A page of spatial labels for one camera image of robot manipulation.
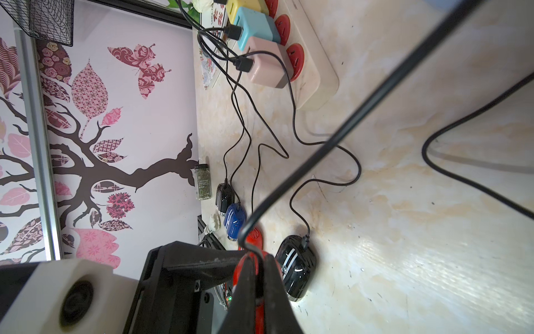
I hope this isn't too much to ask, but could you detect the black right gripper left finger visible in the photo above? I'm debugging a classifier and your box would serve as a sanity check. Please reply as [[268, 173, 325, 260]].
[[218, 253, 261, 333]]

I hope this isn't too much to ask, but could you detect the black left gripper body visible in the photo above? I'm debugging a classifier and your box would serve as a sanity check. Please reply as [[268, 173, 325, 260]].
[[123, 242, 246, 333]]

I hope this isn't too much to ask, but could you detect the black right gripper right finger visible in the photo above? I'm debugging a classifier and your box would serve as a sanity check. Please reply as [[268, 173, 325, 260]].
[[262, 253, 303, 334]]

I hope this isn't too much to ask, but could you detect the black red shaver cable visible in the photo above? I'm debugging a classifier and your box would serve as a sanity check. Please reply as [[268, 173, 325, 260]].
[[237, 0, 485, 256]]

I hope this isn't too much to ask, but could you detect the red shaver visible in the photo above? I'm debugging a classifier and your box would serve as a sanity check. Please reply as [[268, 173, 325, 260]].
[[246, 228, 264, 250], [227, 252, 294, 333]]

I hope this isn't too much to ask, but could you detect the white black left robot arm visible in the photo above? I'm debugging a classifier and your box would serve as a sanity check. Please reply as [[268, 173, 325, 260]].
[[1, 242, 243, 333]]

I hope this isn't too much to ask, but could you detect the black shaver middle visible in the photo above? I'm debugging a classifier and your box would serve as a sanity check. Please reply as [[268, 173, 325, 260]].
[[275, 235, 318, 302]]

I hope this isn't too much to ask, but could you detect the black shaver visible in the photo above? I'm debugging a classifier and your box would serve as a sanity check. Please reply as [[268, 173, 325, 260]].
[[216, 180, 235, 216], [275, 235, 318, 302]]

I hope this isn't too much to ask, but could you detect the blue shaver left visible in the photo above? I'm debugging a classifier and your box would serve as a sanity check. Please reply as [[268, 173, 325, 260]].
[[224, 203, 247, 242]]

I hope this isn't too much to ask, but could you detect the black shaver far left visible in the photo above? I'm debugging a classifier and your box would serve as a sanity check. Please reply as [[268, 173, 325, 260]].
[[216, 180, 235, 216]]

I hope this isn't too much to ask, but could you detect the glass spice jar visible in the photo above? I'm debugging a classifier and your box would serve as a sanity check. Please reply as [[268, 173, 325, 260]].
[[193, 164, 212, 200]]

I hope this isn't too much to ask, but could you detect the white power strip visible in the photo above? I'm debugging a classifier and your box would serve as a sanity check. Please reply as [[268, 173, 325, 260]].
[[265, 0, 339, 111]]

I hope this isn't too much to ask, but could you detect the pink charger on strip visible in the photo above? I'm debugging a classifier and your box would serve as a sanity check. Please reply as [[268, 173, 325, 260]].
[[244, 37, 293, 89]]

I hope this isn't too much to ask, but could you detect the floral placemat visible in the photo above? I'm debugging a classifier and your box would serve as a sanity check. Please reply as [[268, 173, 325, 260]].
[[200, 1, 228, 90]]

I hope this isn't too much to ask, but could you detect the teal charger on strip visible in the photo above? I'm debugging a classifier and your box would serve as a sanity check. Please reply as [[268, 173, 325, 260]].
[[234, 7, 281, 51]]

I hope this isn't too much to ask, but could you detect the yellow charger on strip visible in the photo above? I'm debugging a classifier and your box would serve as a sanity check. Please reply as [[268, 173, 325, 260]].
[[225, 0, 269, 24]]

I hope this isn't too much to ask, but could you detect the aluminium rail left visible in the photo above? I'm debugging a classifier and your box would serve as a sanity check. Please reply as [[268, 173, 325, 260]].
[[13, 24, 63, 260]]

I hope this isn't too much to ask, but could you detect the black blue shaver cable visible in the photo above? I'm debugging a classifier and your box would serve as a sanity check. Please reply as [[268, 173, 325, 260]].
[[421, 72, 534, 221]]

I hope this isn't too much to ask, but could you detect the black middle shaver cable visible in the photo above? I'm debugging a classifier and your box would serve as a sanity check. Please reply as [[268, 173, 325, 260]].
[[233, 49, 362, 241]]

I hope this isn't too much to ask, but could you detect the black wire basket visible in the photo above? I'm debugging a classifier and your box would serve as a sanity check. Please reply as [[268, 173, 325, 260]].
[[1, 0, 75, 47]]

